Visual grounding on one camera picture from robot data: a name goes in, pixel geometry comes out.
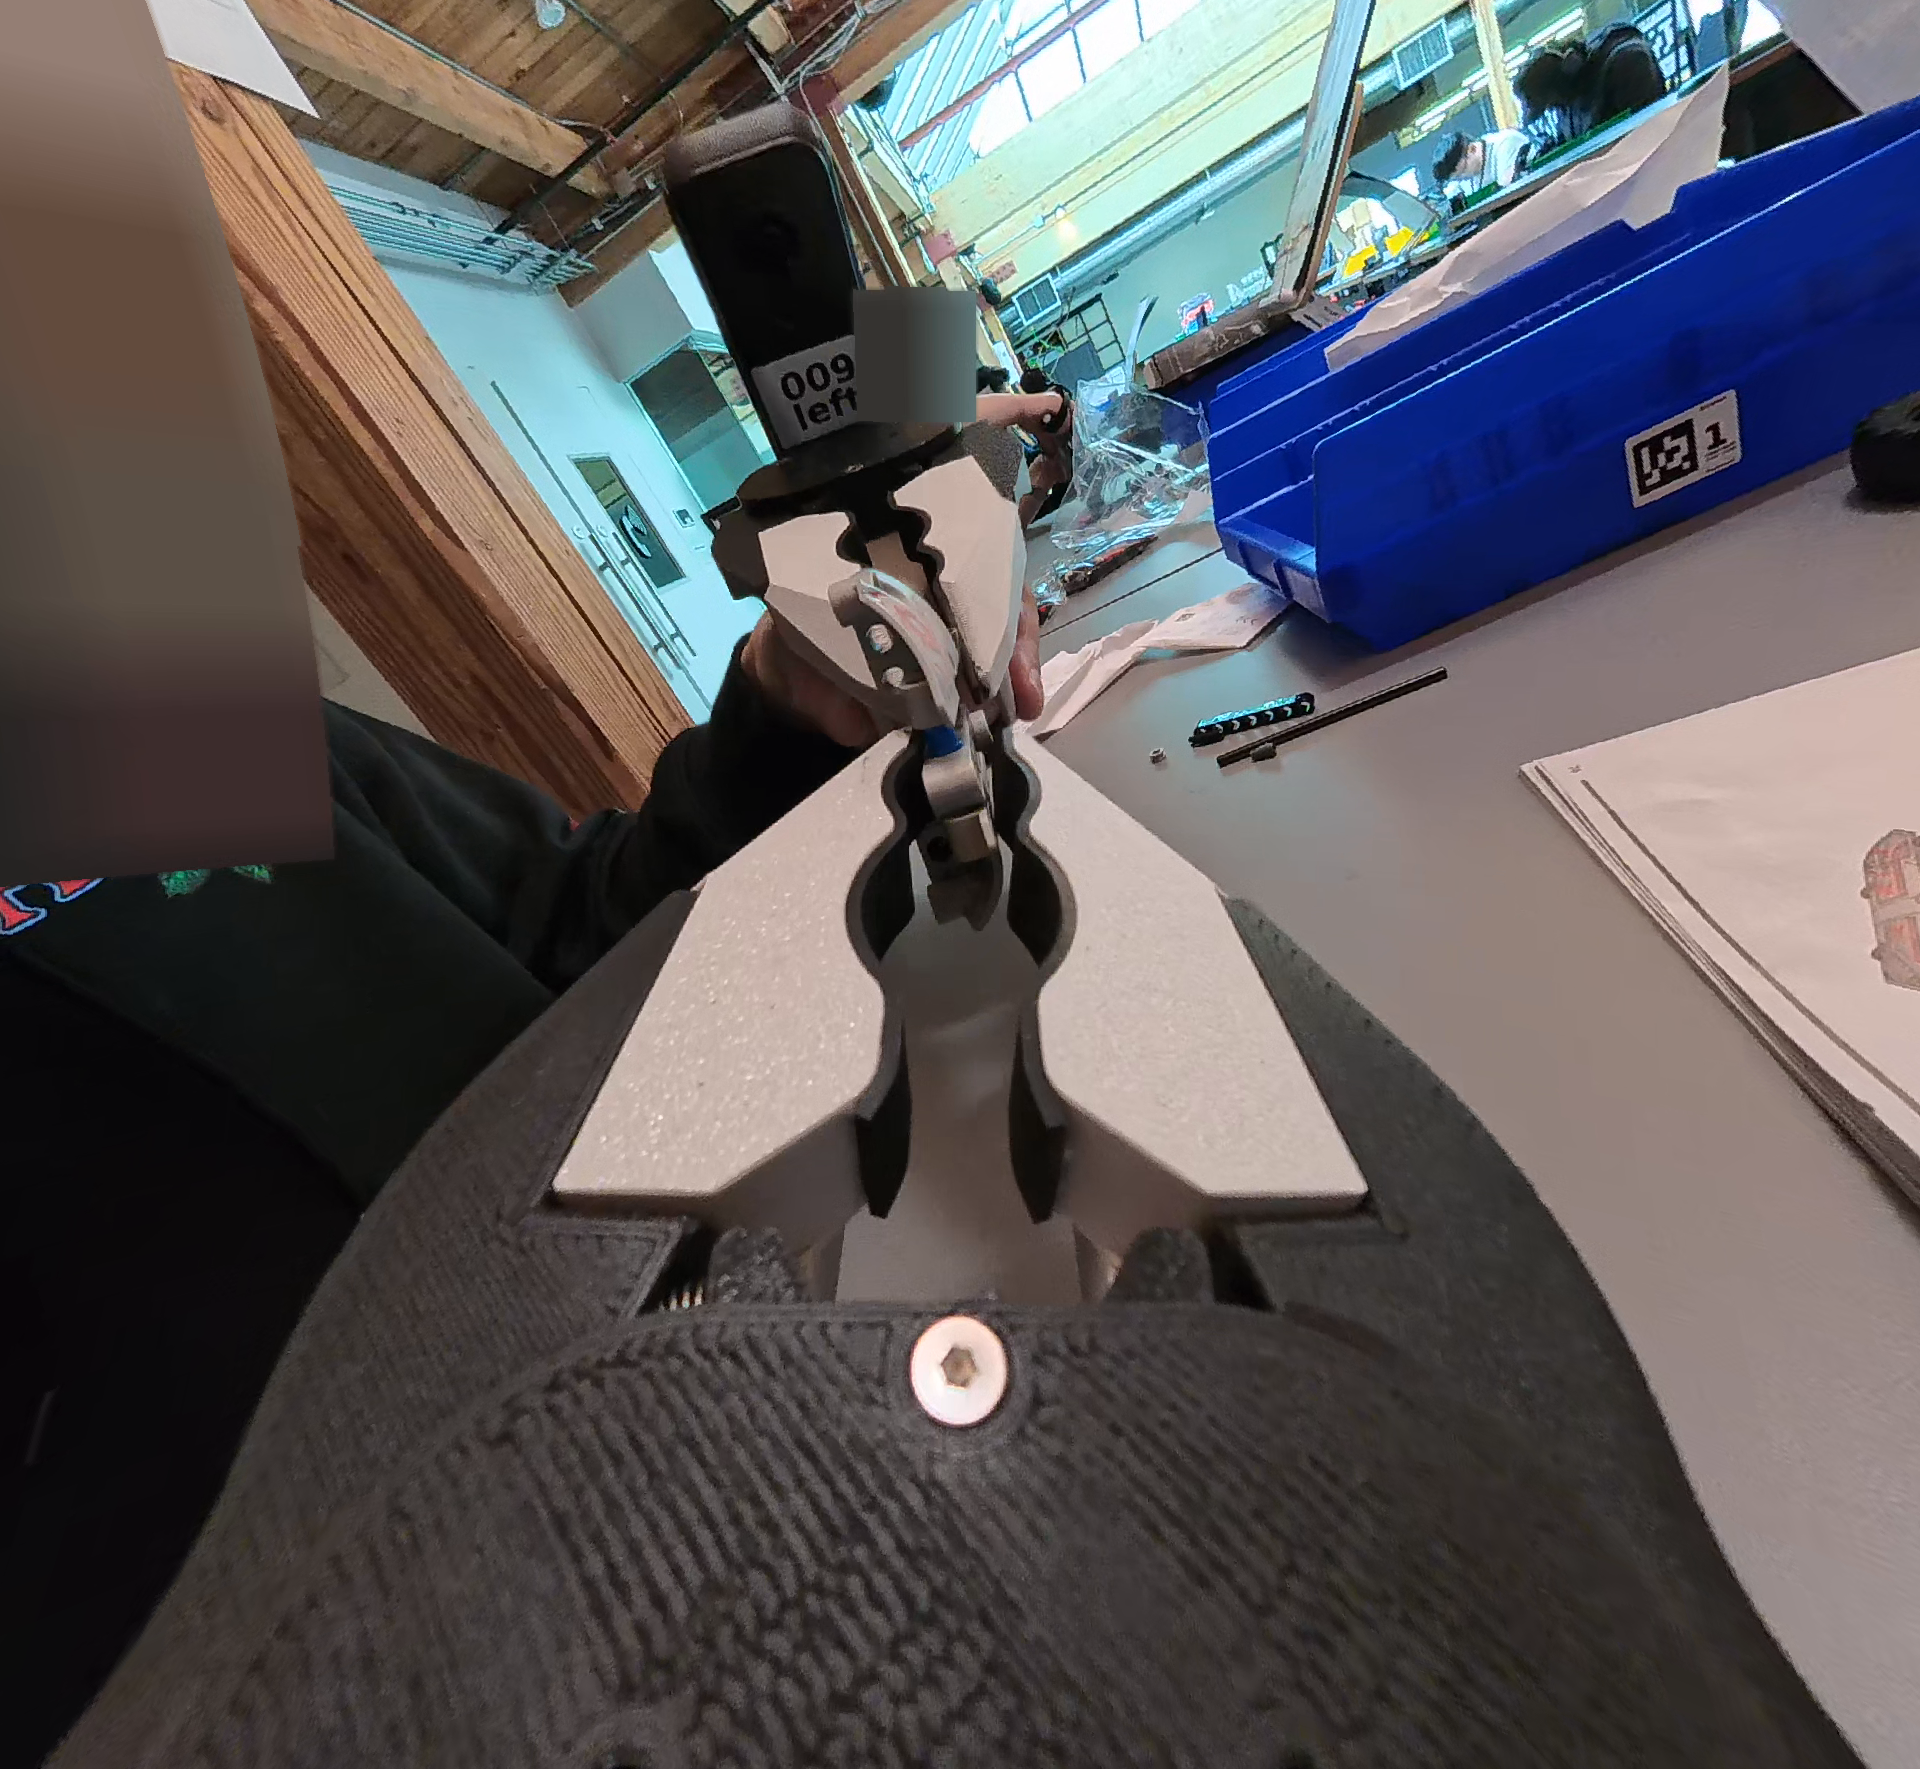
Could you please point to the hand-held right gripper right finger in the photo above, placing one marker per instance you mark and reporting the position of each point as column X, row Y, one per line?
column 1201, row 1049

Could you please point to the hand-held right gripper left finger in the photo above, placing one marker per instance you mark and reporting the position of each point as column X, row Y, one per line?
column 705, row 1049

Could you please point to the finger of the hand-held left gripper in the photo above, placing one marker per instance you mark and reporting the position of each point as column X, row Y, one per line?
column 803, row 585
column 982, row 554

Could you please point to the small grey brick panel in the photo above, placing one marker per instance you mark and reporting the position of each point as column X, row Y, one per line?
column 901, row 628

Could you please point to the long grey brick assembly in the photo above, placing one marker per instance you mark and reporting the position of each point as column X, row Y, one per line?
column 957, row 838

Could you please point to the person's left hand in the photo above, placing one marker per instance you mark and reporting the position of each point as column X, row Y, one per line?
column 795, row 688

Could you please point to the crumpled white paper scrap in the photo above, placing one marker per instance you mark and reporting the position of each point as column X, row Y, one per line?
column 1089, row 675

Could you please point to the clear plastic bag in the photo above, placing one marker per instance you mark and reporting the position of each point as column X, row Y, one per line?
column 1124, row 479

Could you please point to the small paper packet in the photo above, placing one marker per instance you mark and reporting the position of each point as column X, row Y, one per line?
column 1222, row 616

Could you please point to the small black brick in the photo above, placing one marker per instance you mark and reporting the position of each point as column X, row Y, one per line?
column 1253, row 718

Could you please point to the hanging light bulb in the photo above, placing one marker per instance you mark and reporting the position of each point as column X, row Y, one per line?
column 549, row 3

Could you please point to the black axle rod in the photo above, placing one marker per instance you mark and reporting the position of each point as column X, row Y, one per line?
column 1350, row 711

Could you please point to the person's black sweater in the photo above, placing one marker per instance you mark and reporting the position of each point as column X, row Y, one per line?
column 225, row 1126

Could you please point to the blue bin with marker tag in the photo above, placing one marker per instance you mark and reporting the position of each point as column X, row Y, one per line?
column 1501, row 449

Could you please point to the brick instruction booklet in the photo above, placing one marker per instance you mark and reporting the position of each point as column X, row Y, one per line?
column 1755, row 869

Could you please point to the upright thin panel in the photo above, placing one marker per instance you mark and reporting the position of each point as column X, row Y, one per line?
column 1343, row 74

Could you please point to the black white marker tag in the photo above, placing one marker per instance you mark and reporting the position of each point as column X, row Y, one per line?
column 1685, row 449

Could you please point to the black toy tyre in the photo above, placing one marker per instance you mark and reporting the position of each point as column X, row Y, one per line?
column 1887, row 449

